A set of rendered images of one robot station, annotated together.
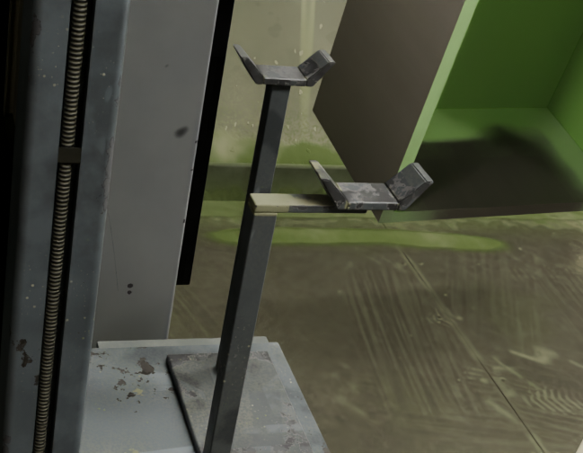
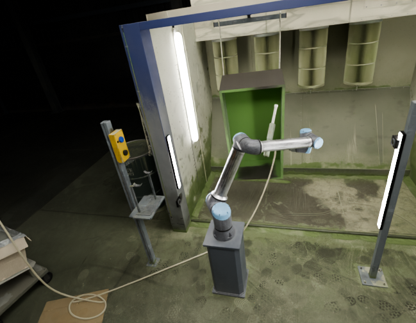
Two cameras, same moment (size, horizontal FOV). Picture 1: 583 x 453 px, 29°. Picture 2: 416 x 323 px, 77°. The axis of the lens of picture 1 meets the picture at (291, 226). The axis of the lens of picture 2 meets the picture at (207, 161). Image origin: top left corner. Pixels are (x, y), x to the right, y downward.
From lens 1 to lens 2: 198 cm
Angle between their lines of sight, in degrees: 36
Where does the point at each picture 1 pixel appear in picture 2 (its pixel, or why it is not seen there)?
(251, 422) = (152, 204)
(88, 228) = (126, 186)
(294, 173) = not seen: hidden behind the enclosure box
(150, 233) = (171, 182)
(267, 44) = not seen: hidden behind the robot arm
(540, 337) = (281, 200)
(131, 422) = (144, 202)
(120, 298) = (171, 190)
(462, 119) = (260, 161)
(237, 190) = not seen: hidden behind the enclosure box
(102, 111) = (124, 178)
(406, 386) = (249, 206)
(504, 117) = (269, 161)
